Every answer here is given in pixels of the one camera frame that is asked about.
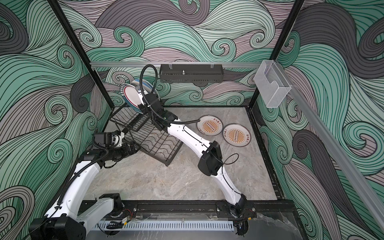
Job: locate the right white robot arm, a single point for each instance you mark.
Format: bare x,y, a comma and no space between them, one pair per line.
211,161

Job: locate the right sunburst pattern plate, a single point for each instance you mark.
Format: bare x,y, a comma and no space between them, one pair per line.
237,135

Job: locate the black corner frame post left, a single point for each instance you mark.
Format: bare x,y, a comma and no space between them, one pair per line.
80,50

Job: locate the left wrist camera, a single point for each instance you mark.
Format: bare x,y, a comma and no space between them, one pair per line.
109,140

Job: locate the black hanging wall tray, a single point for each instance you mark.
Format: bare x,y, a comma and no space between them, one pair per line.
191,74

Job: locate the white plate teal red rim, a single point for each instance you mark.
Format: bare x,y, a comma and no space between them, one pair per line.
134,100

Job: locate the aluminium rail wall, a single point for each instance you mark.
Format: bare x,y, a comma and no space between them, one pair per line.
307,102
139,64

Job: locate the white plate red characters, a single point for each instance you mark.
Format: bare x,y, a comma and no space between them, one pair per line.
125,90

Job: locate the white slotted cable duct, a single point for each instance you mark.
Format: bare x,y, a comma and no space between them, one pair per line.
182,225

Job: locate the left sunburst pattern plate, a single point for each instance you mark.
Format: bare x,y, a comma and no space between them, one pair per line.
210,125

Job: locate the aluminium rail back wall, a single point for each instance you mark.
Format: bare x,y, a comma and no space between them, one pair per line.
139,64

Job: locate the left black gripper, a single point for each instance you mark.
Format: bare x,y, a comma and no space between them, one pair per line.
132,151

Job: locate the sunburst pattern plate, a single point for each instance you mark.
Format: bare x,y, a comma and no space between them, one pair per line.
210,125
237,135

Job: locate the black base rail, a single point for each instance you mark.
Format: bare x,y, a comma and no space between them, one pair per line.
141,209

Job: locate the blue striped plate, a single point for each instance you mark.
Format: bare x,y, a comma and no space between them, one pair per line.
147,86

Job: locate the clear plastic wall bin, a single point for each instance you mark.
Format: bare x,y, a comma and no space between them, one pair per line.
272,83

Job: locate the aluminium rail right wall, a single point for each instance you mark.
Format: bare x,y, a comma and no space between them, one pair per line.
307,102

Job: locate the black dish rack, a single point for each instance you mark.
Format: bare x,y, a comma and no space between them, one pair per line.
138,128

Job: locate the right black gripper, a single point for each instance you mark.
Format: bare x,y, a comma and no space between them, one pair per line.
144,106

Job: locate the black corner frame post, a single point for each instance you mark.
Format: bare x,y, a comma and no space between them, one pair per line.
287,27
80,50

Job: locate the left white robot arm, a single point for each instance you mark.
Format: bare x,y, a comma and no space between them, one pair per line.
62,221

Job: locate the black corner frame post right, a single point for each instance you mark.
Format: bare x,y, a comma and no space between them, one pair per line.
287,27

